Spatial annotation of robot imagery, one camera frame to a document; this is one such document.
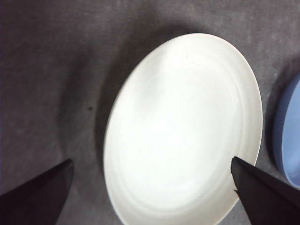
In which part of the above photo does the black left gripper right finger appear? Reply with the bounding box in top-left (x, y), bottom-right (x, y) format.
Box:
top-left (230, 156), bottom-right (300, 225)

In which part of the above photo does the blue plate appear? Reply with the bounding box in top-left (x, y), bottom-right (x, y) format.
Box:
top-left (272, 72), bottom-right (300, 189)

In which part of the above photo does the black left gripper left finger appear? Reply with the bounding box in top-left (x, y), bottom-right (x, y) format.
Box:
top-left (0, 158), bottom-right (74, 225)

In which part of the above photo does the white plate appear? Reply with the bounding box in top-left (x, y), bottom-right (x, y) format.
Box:
top-left (103, 32), bottom-right (263, 225)

